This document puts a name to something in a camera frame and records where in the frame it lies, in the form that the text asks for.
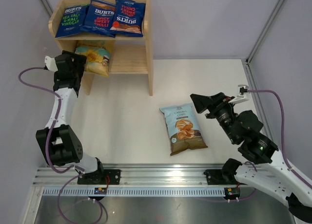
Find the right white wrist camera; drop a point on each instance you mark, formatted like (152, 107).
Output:
(242, 95)

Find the light blue cassava chips bag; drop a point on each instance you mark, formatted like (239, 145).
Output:
(183, 128)

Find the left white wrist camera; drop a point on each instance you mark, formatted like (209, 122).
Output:
(50, 64)

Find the aluminium mounting rail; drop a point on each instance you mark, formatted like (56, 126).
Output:
(139, 175)

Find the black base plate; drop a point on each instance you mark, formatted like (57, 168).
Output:
(110, 176)
(215, 177)

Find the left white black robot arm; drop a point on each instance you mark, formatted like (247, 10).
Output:
(60, 146)

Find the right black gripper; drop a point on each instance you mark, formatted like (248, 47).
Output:
(214, 103)

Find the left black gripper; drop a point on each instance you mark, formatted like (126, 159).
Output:
(79, 61)

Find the yellow kettle cooked chips bag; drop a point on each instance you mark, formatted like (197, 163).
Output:
(98, 53)

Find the blue sea salt vinegar bag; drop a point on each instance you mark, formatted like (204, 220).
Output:
(72, 20)

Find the blue spicy sweet chilli bag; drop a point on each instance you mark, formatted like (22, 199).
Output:
(99, 18)

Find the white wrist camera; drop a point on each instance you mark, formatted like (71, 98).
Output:
(242, 95)
(50, 64)

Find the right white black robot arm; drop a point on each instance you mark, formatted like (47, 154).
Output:
(292, 187)

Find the white slotted cable duct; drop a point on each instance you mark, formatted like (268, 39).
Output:
(137, 191)

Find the wooden two-tier shelf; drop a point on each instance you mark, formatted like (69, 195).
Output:
(131, 55)

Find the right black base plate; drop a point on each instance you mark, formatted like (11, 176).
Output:
(215, 177)

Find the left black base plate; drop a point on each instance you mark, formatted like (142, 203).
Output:
(110, 176)

